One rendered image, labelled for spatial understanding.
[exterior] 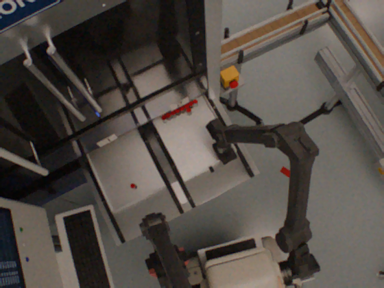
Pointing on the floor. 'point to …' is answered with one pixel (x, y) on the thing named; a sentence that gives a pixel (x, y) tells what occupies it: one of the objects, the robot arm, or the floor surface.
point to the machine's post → (212, 44)
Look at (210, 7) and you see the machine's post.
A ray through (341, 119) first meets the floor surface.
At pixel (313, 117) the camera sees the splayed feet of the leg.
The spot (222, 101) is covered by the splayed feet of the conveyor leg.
